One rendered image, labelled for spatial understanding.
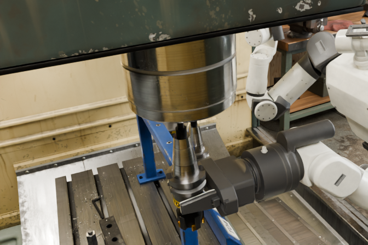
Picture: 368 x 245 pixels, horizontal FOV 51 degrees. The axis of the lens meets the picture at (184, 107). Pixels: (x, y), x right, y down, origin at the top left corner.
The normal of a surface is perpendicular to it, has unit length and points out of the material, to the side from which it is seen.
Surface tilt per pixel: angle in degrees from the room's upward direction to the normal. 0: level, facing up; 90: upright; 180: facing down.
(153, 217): 0
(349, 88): 69
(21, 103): 89
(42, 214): 25
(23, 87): 90
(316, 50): 55
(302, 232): 8
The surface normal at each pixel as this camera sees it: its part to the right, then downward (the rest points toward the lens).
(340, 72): -0.91, -0.13
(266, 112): -0.01, 0.44
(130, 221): -0.08, -0.90
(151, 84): -0.44, 0.42
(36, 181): 0.06, -0.66
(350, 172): 0.33, 0.40
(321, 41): -0.66, -0.24
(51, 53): 0.33, 0.70
